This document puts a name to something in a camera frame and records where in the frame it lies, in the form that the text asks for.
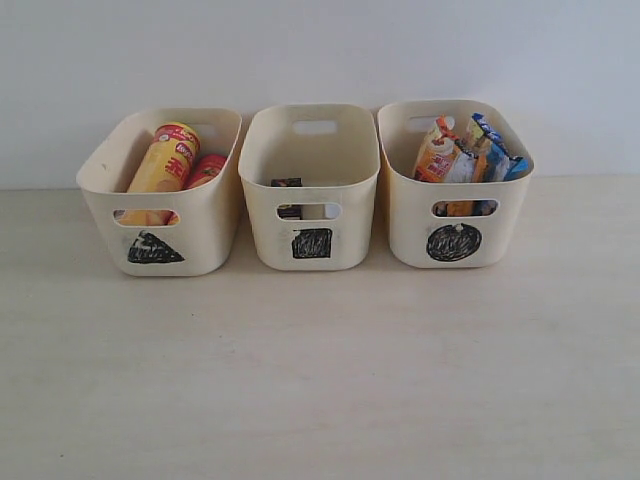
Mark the cream bin triangle mark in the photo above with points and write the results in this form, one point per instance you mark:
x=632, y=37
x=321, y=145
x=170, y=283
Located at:
x=183, y=233

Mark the orange noodle bag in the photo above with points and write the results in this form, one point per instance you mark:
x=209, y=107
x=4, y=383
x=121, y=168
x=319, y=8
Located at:
x=444, y=158

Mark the yellow chips can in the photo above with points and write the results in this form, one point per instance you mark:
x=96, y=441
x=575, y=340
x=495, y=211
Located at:
x=168, y=160

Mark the cream bin circle mark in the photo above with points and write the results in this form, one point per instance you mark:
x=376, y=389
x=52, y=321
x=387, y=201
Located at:
x=417, y=235

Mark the pink chips can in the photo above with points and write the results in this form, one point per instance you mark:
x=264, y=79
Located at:
x=207, y=168

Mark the blue noodle bag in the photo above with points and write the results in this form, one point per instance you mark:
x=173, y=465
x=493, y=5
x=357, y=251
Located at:
x=499, y=165

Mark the white milk carton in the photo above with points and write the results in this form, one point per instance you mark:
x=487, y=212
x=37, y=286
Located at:
x=320, y=211

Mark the purple juice carton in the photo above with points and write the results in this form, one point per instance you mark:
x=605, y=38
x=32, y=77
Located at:
x=287, y=210

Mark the cream bin square mark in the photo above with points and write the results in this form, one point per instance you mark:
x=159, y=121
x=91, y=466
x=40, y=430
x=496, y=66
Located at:
x=334, y=149

